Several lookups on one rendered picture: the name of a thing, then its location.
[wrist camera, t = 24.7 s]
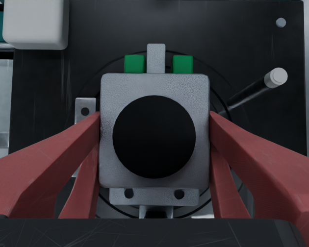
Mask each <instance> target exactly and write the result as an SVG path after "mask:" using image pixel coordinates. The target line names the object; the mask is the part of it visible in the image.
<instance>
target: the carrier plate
mask: <svg viewBox="0 0 309 247"><path fill-rule="evenodd" d="M69 1H70V8H69V32H68V45H67V47H66V48H65V49H63V50H53V49H16V48H14V56H13V74H12V92H11V110H10V128H9V146H8V154H12V153H14V152H16V151H19V150H21V149H23V148H26V147H28V146H31V145H33V144H35V143H37V142H40V141H42V140H44V139H47V138H49V137H51V136H54V135H56V134H58V133H60V132H62V131H64V127H65V122H66V119H67V115H68V112H69V110H70V107H71V105H72V103H73V101H74V99H75V97H76V95H77V94H78V92H79V91H80V89H81V88H82V87H83V85H84V84H85V83H86V82H87V81H88V79H89V78H90V77H91V76H92V75H94V74H95V73H96V72H97V71H98V70H99V69H101V68H102V67H104V66H105V65H107V64H108V63H110V62H112V61H114V60H116V59H118V58H120V57H122V56H125V55H128V54H131V53H135V52H139V51H145V50H147V44H165V50H170V51H176V52H180V53H184V54H187V55H191V56H193V57H195V58H197V59H199V60H201V61H203V62H205V63H206V64H208V65H210V66H211V67H213V68H214V69H215V70H216V71H218V72H219V73H220V74H221V75H222V76H223V77H224V78H225V79H226V80H227V81H228V82H229V83H230V85H231V86H232V87H233V88H234V90H235V91H236V92H237V93H238V92H240V91H241V90H243V89H245V88H246V87H248V86H249V85H251V84H252V83H254V82H255V81H257V80H258V79H260V78H261V77H263V76H264V75H266V74H267V73H269V72H270V71H272V70H273V69H275V68H282V69H284V70H285V71H286V72H287V81H286V82H285V83H284V84H282V85H280V86H278V87H276V88H274V89H272V90H270V91H268V92H266V93H264V94H262V95H260V96H258V97H256V98H254V99H252V100H249V101H247V102H245V103H243V105H244V107H245V110H246V113H247V115H248V119H249V123H250V127H251V133H252V134H254V135H257V136H259V137H261V138H263V139H266V140H268V141H271V142H273V143H275V144H278V145H280V146H282V147H285V148H287V149H290V150H292V151H294V152H297V153H299V154H302V155H304V156H306V157H307V126H306V80H305V35H304V2H303V1H296V0H69ZM72 189H73V187H72V184H71V182H70V180H68V182H67V183H66V184H65V185H64V187H63V188H62V189H61V191H60V192H59V193H58V195H57V197H56V200H55V204H54V216H55V219H58V217H59V215H60V213H61V211H62V209H63V207H64V205H65V203H66V202H67V200H68V198H69V196H70V194H71V191H72ZM239 195H240V197H241V199H242V201H243V203H244V205H245V207H246V209H247V211H248V212H249V214H250V216H251V218H252V219H253V218H254V216H255V202H254V198H253V196H252V194H251V192H250V191H249V190H248V189H247V187H246V186H245V185H244V184H243V186H242V188H241V190H240V192H239Z"/></svg>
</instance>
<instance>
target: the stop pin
mask: <svg viewBox="0 0 309 247"><path fill-rule="evenodd" d="M8 146H9V132H8V131H0V148H8Z"/></svg>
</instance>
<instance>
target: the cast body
mask: <svg viewBox="0 0 309 247"><path fill-rule="evenodd" d="M98 182H99V185H100V186H102V187H104V188H109V201H110V203H111V204H113V205H161V206H195V205H198V203H199V189H205V188H207V187H208V186H209V183H210V80H209V78H208V76H207V75H205V74H166V73H165V44H147V73H106V74H103V76H102V78H101V90H100V128H99V160H98Z"/></svg>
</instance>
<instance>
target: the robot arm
mask: <svg viewBox="0 0 309 247"><path fill-rule="evenodd" d="M99 128H100V112H99V111H97V112H95V113H93V114H91V115H90V116H88V117H86V118H85V119H83V120H81V121H80V122H78V123H76V124H75V125H73V126H71V127H69V128H68V129H66V130H64V131H62V132H60V133H58V134H56V135H54V136H51V137H49V138H47V139H44V140H42V141H40V142H37V143H35V144H33V145H31V146H28V147H26V148H23V149H21V150H19V151H16V152H14V153H12V154H9V155H7V156H5V157H2V158H0V247H309V157H306V156H304V155H302V154H299V153H297V152H294V151H292V150H290V149H287V148H285V147H282V146H280V145H278V144H275V143H273V142H271V141H268V140H266V139H263V138H261V137H259V136H257V135H254V134H252V133H250V132H248V131H246V130H244V129H242V128H241V127H239V126H237V125H235V124H234V123H232V122H230V121H229V120H227V119H225V118H224V117H222V116H220V115H219V114H217V113H215V112H214V111H210V183H209V189H210V195H211V201H212V207H213V213H214V218H162V219H95V213H96V207H97V201H98V195H99V189H100V185H99V182H98V160H99ZM229 165H230V166H231V168H232V169H233V170H234V172H235V173H236V174H237V176H238V177H239V178H240V179H241V181H242V182H243V183H244V185H245V186H246V187H247V189H248V190H249V191H250V192H251V194H252V196H253V198H254V202H255V216H254V218H253V219H252V218H251V216H250V214H249V212H248V211H247V209H246V207H245V205H244V203H243V201H242V199H241V197H240V195H239V193H238V191H237V188H236V186H235V183H234V180H233V176H232V173H231V170H230V167H229ZM79 166H80V168H79V171H78V173H77V177H76V180H75V183H74V186H73V189H72V191H71V194H70V196H69V198H68V200H67V202H66V203H65V205H64V207H63V209H62V211H61V213H60V215H59V217H58V219H55V216H54V204H55V200H56V197H57V195H58V193H59V192H60V191H61V189H62V188H63V187H64V185H65V184H66V183H67V182H68V180H69V179H70V178H71V176H72V175H73V174H74V172H75V171H76V170H77V168H78V167H79Z"/></svg>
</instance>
